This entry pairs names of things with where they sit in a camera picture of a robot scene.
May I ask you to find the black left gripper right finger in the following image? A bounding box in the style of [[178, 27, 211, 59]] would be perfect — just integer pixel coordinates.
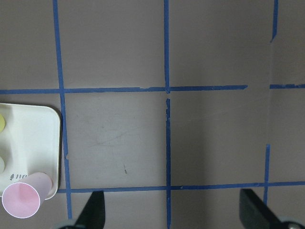
[[239, 189, 286, 229]]

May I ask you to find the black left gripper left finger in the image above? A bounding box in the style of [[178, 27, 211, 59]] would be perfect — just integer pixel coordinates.
[[73, 191, 105, 229]]

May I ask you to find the pink plastic cup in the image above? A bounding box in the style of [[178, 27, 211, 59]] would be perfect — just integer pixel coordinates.
[[2, 172, 52, 219]]

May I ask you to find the cream white plastic cup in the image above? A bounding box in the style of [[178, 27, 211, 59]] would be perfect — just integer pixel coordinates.
[[0, 157, 5, 173]]

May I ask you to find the yellow plastic cup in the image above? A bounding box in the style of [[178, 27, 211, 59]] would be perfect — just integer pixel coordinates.
[[0, 114, 5, 132]]

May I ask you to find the cream plastic tray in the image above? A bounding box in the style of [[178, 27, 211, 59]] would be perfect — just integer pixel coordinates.
[[0, 103, 61, 199]]

